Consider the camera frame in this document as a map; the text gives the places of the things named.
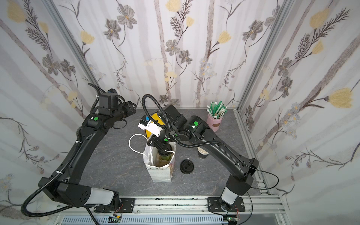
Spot green paper cup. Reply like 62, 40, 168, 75
157, 152, 173, 167

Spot cartoon print paper bag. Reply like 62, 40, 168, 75
128, 134, 176, 183

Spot black plastic cup lids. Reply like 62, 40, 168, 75
180, 159, 195, 174

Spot black paper cup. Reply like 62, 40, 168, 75
197, 147, 209, 159

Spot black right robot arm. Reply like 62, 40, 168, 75
140, 94, 259, 212

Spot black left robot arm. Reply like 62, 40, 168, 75
21, 83, 137, 218

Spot yellow paper napkins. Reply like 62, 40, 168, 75
144, 112, 167, 138

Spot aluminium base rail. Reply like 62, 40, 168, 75
49, 195, 291, 225

